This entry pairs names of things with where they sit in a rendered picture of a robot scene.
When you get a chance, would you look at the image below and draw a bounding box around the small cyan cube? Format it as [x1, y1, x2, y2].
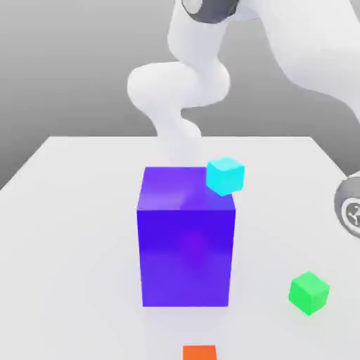
[205, 156, 246, 197]

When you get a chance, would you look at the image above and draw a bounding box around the small orange cube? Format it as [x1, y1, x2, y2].
[182, 345, 218, 360]

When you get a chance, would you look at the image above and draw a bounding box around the small green cube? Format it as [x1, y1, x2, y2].
[288, 271, 331, 316]

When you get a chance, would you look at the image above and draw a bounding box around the large purple box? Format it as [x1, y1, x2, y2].
[136, 166, 236, 308]

